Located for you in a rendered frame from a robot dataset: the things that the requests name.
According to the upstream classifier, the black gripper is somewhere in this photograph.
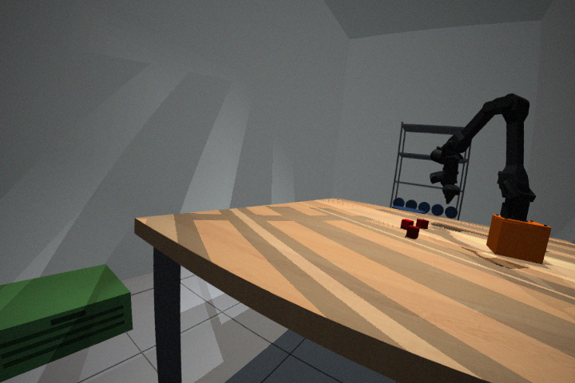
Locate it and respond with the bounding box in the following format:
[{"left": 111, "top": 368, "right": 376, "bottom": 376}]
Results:
[{"left": 441, "top": 168, "right": 460, "bottom": 203}]

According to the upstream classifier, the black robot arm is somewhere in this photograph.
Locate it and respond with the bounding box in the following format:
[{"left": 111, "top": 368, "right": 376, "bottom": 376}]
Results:
[{"left": 430, "top": 93, "right": 536, "bottom": 222}]

